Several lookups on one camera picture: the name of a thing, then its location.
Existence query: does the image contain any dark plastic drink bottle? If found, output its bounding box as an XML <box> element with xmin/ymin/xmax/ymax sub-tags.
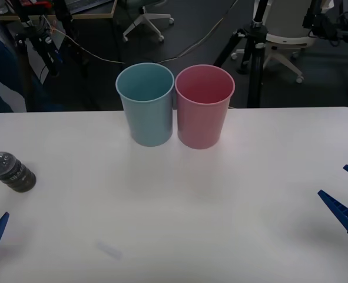
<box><xmin>0</xmin><ymin>146</ymin><xmax>37</xmax><ymax>194</ymax></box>

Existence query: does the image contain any white office chair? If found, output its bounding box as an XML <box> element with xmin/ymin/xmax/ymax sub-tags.
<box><xmin>234</xmin><ymin>28</ymin><xmax>316</xmax><ymax>84</ymax></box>

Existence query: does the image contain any pink plastic bin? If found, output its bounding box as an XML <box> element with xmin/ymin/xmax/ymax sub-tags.
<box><xmin>174</xmin><ymin>64</ymin><xmax>236</xmax><ymax>150</ymax></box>

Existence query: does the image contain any person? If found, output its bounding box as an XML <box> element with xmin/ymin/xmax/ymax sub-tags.
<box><xmin>0</xmin><ymin>17</ymin><xmax>27</xmax><ymax>123</ymax></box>

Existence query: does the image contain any pale blue plastic bin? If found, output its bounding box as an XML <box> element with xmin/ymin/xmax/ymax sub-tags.
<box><xmin>115</xmin><ymin>62</ymin><xmax>175</xmax><ymax>147</ymax></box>

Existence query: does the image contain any black tripod with blue clamp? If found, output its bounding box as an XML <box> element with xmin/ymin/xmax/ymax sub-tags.
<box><xmin>14</xmin><ymin>0</ymin><xmax>90</xmax><ymax>112</ymax></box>

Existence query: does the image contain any wood-edged desk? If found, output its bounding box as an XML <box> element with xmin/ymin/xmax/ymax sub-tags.
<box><xmin>0</xmin><ymin>0</ymin><xmax>118</xmax><ymax>22</ymax></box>

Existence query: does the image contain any white office chair base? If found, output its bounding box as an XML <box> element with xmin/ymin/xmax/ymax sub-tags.
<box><xmin>122</xmin><ymin>5</ymin><xmax>175</xmax><ymax>42</ymax></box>

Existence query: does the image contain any black equipment with cables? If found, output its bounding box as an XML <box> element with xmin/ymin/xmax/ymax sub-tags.
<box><xmin>301</xmin><ymin>0</ymin><xmax>348</xmax><ymax>47</ymax></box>

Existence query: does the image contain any thin beige floor cable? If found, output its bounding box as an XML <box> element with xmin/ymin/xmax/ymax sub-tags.
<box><xmin>42</xmin><ymin>15</ymin><xmax>240</xmax><ymax>65</ymax></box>

